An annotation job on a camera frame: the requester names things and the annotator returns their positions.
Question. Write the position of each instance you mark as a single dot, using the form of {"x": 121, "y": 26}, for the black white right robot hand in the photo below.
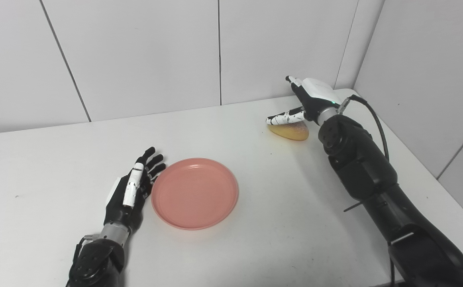
{"x": 315, "y": 97}

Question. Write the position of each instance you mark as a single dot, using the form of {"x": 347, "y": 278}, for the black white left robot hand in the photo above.
{"x": 118, "y": 207}

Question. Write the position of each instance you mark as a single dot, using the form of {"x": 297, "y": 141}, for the crusty bread roll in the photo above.
{"x": 293, "y": 131}

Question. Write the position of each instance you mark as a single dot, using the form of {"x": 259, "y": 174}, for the pink round plate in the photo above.
{"x": 193, "y": 195}

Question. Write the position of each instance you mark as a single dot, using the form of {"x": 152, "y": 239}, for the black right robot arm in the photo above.
{"x": 375, "y": 175}

